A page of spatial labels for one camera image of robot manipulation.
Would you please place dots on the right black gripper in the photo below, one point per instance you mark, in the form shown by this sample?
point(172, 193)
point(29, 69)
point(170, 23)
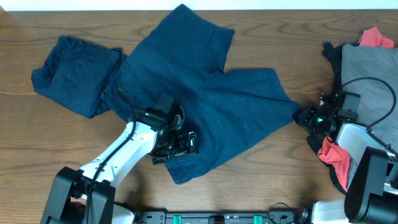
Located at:
point(306, 113)

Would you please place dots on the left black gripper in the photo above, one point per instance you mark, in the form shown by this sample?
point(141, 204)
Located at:
point(182, 148)

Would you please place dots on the blue denim shorts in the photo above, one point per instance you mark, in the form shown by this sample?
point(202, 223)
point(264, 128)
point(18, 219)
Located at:
point(184, 57)

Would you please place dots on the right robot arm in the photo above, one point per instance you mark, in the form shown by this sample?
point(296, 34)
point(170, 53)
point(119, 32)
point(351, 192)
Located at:
point(371, 195)

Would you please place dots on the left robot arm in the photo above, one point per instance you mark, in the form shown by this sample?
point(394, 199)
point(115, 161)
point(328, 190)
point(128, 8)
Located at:
point(87, 195)

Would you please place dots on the black garment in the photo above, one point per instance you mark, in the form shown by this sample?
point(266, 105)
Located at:
point(334, 56)

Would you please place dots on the red garment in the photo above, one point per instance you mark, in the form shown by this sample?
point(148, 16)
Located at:
point(331, 153)

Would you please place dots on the grey shorts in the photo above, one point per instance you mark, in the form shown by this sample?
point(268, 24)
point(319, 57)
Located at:
point(367, 67)

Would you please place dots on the folded dark navy garment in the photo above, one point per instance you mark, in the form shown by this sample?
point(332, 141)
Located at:
point(75, 74)

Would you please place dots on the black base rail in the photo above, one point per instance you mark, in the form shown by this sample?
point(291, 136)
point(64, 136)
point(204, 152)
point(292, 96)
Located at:
point(278, 213)

